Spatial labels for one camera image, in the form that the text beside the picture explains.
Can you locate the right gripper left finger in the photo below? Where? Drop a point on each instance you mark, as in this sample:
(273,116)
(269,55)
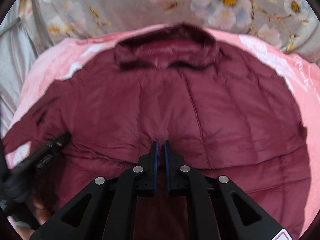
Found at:
(149,163)

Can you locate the person's left hand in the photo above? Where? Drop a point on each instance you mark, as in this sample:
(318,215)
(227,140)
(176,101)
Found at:
(39,211)

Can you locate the pink towel blanket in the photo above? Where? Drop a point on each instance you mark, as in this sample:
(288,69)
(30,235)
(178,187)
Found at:
(301,77)

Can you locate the maroon puffer jacket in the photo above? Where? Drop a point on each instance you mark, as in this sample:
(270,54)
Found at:
(222,109)

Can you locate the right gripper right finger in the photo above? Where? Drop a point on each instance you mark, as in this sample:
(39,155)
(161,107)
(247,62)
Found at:
(173,162)

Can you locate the grey floral bedsheet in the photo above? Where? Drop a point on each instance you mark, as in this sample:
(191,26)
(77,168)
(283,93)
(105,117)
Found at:
(289,25)

